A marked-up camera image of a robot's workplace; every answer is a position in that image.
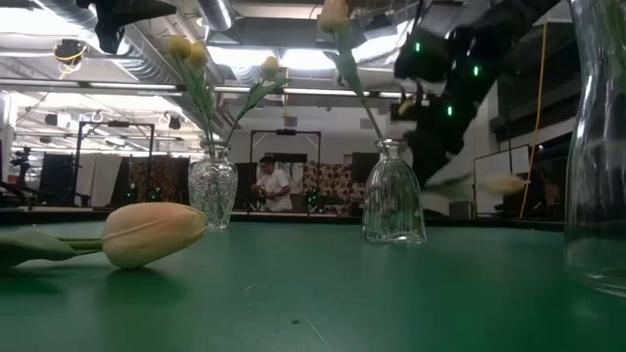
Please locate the silver ventilation duct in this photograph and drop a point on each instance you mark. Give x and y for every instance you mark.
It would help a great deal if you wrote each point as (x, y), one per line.
(156, 68)

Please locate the black ceiling camera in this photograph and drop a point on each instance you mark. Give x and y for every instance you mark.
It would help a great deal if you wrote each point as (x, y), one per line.
(68, 51)

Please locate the diamond-cut glass vase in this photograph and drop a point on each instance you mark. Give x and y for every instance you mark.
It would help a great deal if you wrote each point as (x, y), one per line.
(212, 188)

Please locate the person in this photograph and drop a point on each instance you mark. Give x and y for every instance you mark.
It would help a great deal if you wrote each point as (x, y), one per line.
(274, 188)

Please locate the dark patterned backdrop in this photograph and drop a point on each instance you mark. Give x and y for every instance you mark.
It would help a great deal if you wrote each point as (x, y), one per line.
(151, 176)

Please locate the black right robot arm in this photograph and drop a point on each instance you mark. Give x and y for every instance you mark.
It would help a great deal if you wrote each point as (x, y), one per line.
(508, 24)

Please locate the circle-patterned backdrop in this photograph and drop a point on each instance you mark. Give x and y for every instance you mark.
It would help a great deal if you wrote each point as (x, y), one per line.
(337, 183)

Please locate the black monitor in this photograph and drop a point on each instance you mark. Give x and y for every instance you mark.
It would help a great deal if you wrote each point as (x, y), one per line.
(364, 166)

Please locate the ribbed glass vase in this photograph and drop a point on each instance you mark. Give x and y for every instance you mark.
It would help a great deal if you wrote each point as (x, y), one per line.
(393, 195)

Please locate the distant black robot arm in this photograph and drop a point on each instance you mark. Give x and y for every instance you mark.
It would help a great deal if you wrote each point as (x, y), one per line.
(19, 168)

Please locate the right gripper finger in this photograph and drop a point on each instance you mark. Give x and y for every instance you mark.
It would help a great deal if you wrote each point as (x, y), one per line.
(437, 177)

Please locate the tall smooth glass vase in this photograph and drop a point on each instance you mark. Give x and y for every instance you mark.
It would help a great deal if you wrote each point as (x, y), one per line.
(596, 195)

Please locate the overhead LED light bar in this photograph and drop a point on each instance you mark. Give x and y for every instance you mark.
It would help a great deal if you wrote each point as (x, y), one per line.
(147, 87)

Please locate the black metal rig frame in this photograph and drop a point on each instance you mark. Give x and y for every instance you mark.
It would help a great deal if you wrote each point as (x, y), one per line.
(286, 131)
(115, 124)

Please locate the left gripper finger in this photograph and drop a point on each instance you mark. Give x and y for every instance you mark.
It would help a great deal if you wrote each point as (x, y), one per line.
(147, 9)

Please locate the white artificial tulip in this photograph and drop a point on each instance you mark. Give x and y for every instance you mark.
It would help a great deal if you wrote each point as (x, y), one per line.
(151, 234)
(333, 14)
(504, 185)

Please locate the green table mat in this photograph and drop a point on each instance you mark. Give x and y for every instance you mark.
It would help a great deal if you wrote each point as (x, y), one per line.
(342, 293)

